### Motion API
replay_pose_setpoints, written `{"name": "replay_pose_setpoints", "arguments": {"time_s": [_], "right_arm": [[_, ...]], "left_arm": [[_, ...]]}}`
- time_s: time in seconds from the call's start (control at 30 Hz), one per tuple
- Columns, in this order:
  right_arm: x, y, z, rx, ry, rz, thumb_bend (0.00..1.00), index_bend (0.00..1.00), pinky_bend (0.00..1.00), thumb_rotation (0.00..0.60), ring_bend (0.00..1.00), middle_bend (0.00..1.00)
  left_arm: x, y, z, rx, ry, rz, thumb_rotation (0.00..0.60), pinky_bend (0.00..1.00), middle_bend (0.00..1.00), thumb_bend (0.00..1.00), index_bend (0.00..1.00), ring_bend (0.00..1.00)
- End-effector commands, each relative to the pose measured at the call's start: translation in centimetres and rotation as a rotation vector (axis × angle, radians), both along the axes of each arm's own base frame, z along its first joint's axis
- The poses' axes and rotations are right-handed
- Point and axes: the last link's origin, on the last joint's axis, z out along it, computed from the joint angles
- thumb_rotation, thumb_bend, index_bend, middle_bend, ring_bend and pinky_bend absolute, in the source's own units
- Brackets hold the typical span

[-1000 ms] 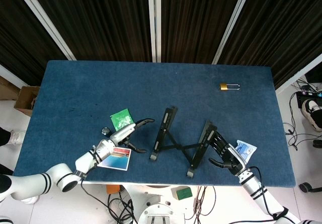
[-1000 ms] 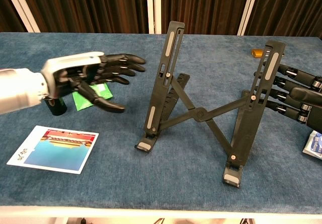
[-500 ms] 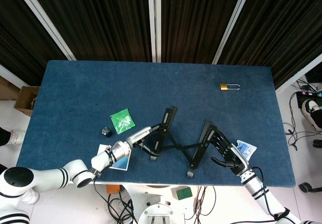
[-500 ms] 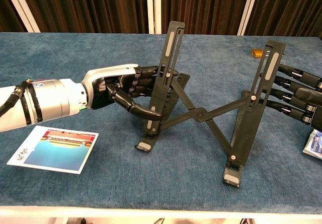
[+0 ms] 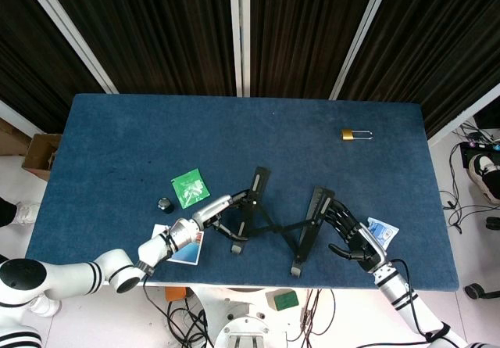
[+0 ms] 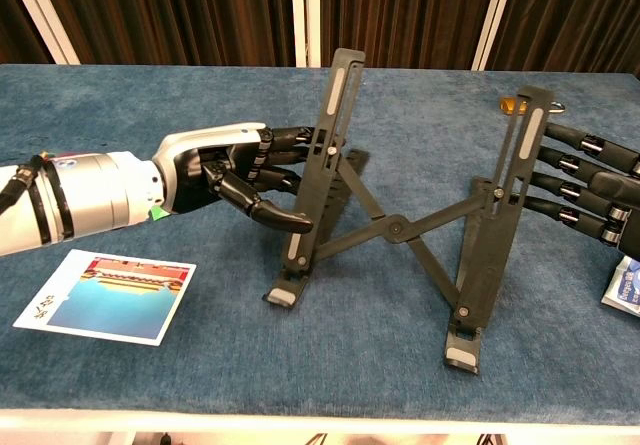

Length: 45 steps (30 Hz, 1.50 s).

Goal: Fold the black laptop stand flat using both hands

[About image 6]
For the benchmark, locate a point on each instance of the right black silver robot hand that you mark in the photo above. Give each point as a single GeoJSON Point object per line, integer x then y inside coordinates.
{"type": "Point", "coordinates": [610, 185]}

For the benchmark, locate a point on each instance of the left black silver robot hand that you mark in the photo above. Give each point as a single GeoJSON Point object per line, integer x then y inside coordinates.
{"type": "Point", "coordinates": [200, 165]}

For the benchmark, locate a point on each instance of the black folding laptop stand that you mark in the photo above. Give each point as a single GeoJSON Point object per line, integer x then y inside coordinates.
{"type": "Point", "coordinates": [397, 228]}

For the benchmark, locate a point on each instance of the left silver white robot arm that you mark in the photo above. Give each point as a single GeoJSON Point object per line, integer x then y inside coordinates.
{"type": "Point", "coordinates": [90, 190]}

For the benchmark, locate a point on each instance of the blue white tissue packet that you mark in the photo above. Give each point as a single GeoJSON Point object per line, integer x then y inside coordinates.
{"type": "Point", "coordinates": [627, 285]}

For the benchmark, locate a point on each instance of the brass padlock with long shackle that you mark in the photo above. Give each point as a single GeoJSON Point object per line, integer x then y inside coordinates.
{"type": "Point", "coordinates": [507, 106]}

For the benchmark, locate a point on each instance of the postcard with blue picture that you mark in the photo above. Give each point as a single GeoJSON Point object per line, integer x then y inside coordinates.
{"type": "Point", "coordinates": [115, 305]}

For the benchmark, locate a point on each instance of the white frame post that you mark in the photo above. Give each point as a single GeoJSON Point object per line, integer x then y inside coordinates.
{"type": "Point", "coordinates": [45, 20]}
{"type": "Point", "coordinates": [494, 15]}
{"type": "Point", "coordinates": [305, 15]}

